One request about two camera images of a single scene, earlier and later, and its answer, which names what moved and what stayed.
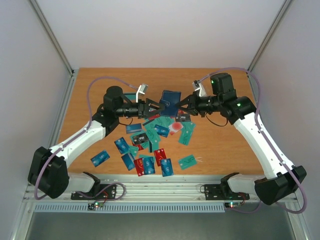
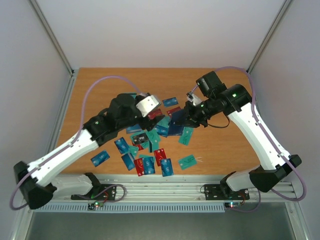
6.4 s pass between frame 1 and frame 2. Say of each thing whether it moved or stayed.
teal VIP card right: stayed
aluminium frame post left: stayed
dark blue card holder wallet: moved
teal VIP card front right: stayed
